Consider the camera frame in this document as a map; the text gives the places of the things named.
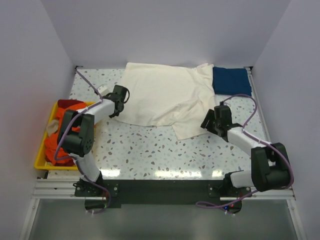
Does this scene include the cream white t shirt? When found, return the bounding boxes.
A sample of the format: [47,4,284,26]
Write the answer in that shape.
[116,62,216,140]

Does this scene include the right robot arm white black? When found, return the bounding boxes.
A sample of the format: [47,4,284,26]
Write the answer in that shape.
[200,105,294,197]

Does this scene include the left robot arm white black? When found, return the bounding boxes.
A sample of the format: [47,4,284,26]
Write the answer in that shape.
[54,85,130,196]

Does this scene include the folded blue t shirt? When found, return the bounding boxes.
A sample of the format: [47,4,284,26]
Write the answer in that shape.
[212,66,252,96]

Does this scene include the dark red t shirt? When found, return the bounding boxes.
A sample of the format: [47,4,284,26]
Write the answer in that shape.
[57,99,86,109]

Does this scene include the orange t shirt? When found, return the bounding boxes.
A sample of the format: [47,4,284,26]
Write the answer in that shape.
[44,104,87,167]

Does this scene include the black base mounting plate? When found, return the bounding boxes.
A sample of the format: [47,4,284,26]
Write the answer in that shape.
[73,179,251,210]

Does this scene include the yellow plastic bin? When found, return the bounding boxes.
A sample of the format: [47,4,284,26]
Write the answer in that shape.
[34,101,93,171]

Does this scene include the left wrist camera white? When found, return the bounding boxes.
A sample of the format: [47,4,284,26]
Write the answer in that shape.
[97,84,110,96]

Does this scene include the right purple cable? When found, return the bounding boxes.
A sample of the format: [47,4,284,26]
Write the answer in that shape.
[195,93,295,210]

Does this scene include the aluminium frame rail front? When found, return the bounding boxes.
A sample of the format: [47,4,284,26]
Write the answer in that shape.
[31,179,295,200]

